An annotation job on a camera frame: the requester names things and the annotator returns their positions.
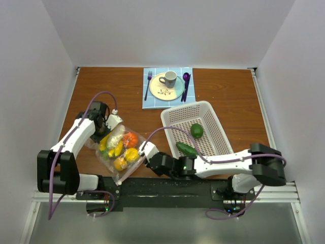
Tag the purple plastic knife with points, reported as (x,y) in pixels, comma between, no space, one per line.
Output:
(186,83)

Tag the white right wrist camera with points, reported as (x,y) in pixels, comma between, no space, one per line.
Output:
(148,150)

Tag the green felt fake food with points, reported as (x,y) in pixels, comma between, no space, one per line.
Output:
(196,131)

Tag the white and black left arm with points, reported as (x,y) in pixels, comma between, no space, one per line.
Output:
(58,165)

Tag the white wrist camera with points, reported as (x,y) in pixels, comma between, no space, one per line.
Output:
(113,120)
(148,150)

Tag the orange fake orange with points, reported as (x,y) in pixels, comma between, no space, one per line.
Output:
(120,164)

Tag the purple plastic spoon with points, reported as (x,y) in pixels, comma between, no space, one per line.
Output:
(186,76)

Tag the aluminium frame rail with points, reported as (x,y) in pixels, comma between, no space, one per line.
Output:
(284,194)

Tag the dark green felt cucumber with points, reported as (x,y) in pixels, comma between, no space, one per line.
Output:
(186,149)

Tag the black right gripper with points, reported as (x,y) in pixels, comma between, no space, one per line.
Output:
(146,161)

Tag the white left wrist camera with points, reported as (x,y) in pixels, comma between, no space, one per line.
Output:
(113,120)

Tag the yellow fake banana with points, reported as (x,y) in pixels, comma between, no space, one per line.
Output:
(103,143)

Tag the pale white-green fake vegetable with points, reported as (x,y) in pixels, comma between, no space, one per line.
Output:
(115,137)

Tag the grey ceramic mug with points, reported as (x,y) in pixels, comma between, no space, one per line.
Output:
(169,79)

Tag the clear zip top bag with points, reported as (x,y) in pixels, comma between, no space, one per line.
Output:
(118,176)

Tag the yellow felt fake food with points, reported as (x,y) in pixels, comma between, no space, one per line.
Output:
(131,155)

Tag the small yellow banana bunch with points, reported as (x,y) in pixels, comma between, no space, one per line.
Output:
(115,152)

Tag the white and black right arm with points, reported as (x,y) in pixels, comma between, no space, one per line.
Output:
(259,165)

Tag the cream and teal plate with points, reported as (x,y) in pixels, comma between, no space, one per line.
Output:
(162,92)

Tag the white perforated plastic basket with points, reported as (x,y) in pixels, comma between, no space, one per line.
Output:
(199,120)

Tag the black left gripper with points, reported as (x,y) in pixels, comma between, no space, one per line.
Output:
(98,139)

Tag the orange felt fake food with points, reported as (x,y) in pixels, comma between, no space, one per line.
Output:
(130,140)

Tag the purple plastic fork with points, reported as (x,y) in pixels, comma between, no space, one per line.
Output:
(149,77)

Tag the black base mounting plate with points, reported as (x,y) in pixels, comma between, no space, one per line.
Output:
(166,193)

